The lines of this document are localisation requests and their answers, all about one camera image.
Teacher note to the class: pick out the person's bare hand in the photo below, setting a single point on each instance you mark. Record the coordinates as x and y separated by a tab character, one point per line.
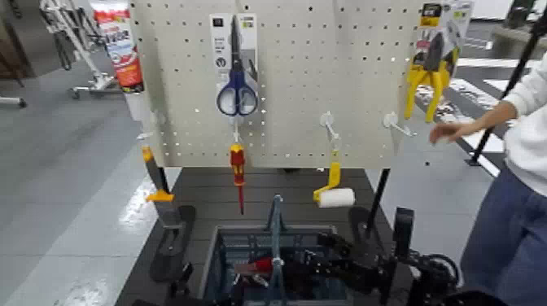
448	130

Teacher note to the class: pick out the red yellow screwdriver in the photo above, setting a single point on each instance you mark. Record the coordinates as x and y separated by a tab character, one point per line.
237	164

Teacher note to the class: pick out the black pegboard stand leg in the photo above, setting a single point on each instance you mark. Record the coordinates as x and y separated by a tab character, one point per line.
173	248
378	192

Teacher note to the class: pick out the black tripod pole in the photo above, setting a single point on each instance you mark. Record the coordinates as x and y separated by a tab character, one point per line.
519	68

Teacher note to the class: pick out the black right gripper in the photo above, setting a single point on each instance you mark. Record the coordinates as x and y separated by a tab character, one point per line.
350	273

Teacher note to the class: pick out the white wheeled metal stand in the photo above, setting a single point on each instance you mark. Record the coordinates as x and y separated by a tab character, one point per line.
74	30

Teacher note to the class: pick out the beige perforated pegboard panel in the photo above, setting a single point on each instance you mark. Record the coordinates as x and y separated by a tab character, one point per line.
307	85

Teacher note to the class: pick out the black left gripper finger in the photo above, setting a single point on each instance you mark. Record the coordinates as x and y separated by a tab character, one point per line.
181	277

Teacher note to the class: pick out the person's bare forearm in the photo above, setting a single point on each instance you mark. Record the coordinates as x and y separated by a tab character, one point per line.
491	116

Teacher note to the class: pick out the person in white sweater jeans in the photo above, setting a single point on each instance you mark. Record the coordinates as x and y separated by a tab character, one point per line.
521	213

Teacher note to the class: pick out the brown wooden cabinet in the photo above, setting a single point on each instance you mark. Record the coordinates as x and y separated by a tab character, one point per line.
15	38

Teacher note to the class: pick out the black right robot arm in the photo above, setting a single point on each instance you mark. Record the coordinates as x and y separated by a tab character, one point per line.
427	273

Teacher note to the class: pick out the red black gloves with card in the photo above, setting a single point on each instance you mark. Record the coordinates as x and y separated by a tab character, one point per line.
258	265

